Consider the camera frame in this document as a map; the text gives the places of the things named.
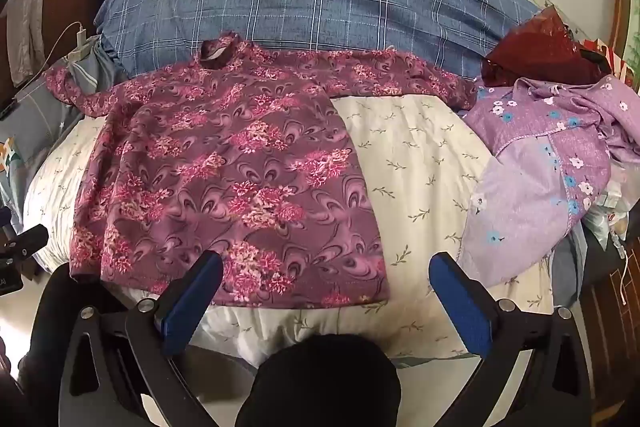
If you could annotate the blue plaid quilt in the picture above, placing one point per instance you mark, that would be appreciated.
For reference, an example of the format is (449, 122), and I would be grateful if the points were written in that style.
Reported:
(325, 7)

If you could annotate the grey hanging cloth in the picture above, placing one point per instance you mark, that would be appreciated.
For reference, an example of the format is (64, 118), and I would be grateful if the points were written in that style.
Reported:
(30, 27)

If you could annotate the grey-blue star-print pillow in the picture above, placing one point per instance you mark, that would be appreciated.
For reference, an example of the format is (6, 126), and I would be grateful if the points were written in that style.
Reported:
(45, 122)

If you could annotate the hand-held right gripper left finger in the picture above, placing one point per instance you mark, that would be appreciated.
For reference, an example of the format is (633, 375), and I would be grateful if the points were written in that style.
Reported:
(192, 302)

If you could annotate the wooden cabinet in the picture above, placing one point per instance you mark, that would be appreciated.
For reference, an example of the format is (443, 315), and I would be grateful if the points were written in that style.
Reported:
(615, 357)

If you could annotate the person's right leg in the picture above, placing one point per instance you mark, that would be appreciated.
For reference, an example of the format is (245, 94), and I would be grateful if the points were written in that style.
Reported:
(320, 382)

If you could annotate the purple pink floral shirt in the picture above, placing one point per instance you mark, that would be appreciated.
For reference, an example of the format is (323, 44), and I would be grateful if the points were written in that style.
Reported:
(225, 167)

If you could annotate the white phone charger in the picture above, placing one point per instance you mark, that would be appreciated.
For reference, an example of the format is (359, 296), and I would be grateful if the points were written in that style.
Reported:
(82, 43)

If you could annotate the lilac floral garment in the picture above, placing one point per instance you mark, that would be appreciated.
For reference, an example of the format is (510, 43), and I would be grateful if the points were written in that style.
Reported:
(525, 187)

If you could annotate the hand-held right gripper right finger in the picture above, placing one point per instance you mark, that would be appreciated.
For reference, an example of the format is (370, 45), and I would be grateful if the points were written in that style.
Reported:
(460, 307)

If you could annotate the cream leaf-print bedsheet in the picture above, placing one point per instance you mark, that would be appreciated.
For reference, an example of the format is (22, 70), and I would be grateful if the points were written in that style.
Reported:
(415, 157)

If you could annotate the brown wooden headboard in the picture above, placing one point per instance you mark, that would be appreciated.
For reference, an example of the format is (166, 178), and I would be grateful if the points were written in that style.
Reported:
(67, 7)

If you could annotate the dark red cloth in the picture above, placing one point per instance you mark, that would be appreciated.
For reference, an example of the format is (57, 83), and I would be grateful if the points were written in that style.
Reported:
(540, 52)

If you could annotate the red gift bag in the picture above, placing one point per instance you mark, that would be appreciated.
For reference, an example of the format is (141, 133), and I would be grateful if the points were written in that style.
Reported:
(612, 57)

